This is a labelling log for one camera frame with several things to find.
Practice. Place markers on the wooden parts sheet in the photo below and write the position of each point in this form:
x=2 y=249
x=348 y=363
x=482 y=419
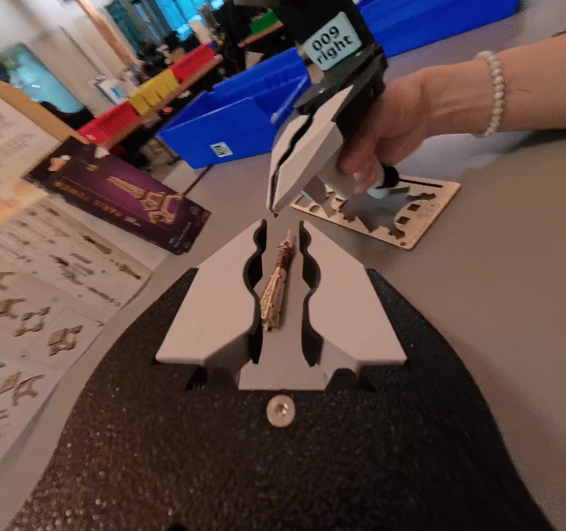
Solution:
x=442 y=194

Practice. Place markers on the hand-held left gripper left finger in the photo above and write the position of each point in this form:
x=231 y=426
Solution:
x=212 y=314

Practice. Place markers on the person's right hand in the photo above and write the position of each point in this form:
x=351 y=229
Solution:
x=398 y=119

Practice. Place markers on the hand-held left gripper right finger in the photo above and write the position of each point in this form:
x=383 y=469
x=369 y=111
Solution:
x=353 y=318

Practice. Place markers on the person's right forearm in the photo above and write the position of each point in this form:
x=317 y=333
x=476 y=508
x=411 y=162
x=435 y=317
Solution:
x=530 y=88

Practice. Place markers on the diagram instruction sheet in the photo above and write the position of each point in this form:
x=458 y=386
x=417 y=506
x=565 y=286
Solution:
x=66 y=283

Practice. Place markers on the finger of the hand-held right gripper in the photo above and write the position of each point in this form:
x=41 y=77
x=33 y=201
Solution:
x=276 y=159
x=314 y=150

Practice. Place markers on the purple puzzle box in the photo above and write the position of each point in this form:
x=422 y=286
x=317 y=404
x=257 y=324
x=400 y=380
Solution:
x=110 y=194

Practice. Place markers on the wooden tower spire model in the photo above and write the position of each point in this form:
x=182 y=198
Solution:
x=272 y=301

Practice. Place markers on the blue bin with tag label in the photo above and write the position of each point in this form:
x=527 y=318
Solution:
x=230 y=128

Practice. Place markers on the blue plastic bin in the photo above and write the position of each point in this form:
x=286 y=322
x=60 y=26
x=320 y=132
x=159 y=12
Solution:
x=442 y=9

